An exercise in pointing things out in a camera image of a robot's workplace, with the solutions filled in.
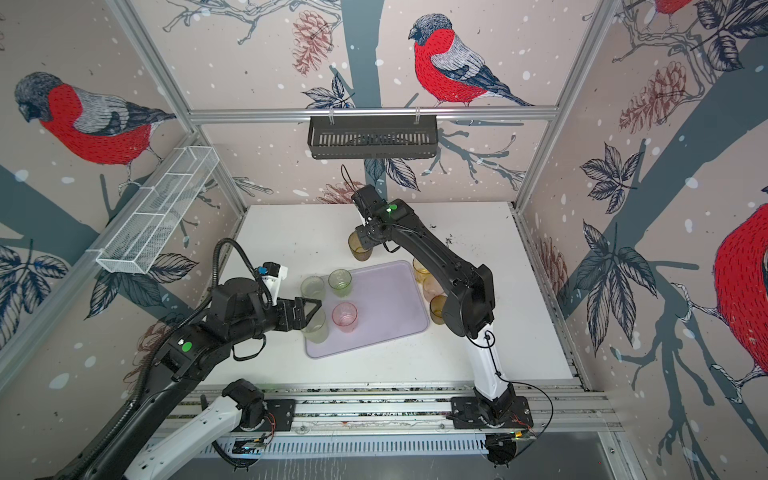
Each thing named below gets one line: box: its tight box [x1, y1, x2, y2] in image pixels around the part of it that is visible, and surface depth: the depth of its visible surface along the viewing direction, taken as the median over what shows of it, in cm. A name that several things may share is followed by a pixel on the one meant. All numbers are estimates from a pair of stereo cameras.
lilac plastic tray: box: [305, 260, 429, 359], surface depth 94 cm
